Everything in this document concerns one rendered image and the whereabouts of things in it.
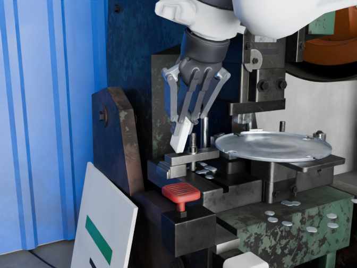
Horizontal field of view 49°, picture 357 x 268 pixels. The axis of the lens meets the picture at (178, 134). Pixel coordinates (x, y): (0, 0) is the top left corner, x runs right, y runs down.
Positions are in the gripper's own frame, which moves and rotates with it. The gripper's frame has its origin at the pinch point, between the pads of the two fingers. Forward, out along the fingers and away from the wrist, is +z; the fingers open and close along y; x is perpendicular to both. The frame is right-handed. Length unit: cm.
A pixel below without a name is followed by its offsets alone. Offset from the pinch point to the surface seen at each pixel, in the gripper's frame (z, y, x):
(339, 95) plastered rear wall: 79, 222, 118
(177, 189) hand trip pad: 9.8, -0.5, -4.8
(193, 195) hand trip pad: 8.6, 1.0, -8.1
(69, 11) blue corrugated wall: 30, 15, 136
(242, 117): 11.6, 31.5, 17.6
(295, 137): 13.5, 44.9, 8.9
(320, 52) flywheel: -2, 66, 30
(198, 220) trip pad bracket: 13.9, 2.5, -10.1
